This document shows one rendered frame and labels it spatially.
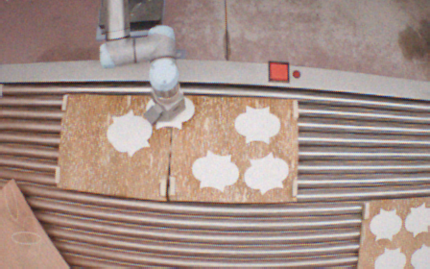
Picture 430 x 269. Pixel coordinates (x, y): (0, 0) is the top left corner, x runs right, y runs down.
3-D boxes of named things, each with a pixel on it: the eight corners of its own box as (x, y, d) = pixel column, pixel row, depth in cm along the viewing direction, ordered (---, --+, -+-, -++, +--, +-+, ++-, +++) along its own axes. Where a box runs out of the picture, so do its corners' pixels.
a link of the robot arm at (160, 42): (134, 28, 161) (135, 61, 158) (173, 21, 161) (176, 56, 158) (137, 38, 168) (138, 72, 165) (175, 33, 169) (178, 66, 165)
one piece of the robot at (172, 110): (133, 94, 167) (139, 112, 182) (152, 117, 165) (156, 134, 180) (166, 68, 169) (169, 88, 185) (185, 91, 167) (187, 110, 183)
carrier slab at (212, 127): (174, 97, 202) (174, 95, 200) (297, 101, 202) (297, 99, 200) (170, 200, 191) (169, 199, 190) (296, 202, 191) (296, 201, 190)
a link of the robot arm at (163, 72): (177, 53, 156) (179, 83, 154) (178, 68, 167) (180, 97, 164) (147, 57, 156) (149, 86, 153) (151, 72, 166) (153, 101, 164)
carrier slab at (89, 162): (66, 95, 202) (65, 93, 200) (173, 98, 202) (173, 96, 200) (57, 187, 192) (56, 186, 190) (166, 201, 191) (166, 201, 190)
